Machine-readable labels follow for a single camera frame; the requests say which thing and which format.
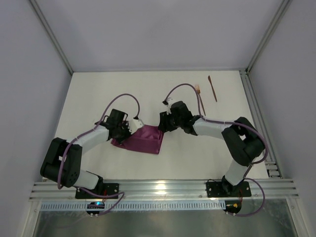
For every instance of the aluminium left corner post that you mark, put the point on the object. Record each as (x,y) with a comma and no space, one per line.
(52,37)

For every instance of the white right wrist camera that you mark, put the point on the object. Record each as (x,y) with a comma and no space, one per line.
(168,103)

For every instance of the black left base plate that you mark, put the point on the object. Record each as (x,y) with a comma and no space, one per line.
(102,189)

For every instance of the aluminium right side rail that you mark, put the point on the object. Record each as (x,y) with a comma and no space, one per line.
(271,162)

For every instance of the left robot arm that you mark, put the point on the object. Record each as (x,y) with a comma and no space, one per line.
(62,163)

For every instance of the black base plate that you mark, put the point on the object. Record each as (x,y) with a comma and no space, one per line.
(214,188)
(102,189)

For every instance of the purple satin napkin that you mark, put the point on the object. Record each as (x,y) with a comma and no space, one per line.
(147,139)

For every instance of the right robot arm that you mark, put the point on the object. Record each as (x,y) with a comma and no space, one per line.
(243,141)

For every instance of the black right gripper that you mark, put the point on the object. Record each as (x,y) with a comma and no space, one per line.
(164,122)

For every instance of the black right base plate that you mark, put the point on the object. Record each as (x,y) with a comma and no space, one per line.
(214,188)

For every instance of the copper knife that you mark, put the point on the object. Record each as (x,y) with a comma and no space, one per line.
(212,88)

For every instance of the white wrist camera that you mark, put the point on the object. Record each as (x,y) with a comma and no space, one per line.
(168,103)
(134,125)

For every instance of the aluminium front rail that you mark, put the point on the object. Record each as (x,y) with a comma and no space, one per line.
(161,190)

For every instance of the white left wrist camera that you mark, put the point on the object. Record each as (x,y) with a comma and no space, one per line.
(134,125)

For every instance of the copper fork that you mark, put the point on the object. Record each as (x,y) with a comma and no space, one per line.
(201,102)

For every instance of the aluminium right corner post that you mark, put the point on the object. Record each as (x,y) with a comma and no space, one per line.
(274,23)

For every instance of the aluminium rail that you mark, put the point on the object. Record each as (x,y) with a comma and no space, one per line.
(161,190)
(271,162)

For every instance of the aluminium corner post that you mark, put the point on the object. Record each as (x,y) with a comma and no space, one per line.
(52,37)
(274,23)

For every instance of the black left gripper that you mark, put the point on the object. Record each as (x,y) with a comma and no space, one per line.
(124,133)

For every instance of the slotted grey cable duct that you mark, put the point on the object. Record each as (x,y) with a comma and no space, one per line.
(157,205)

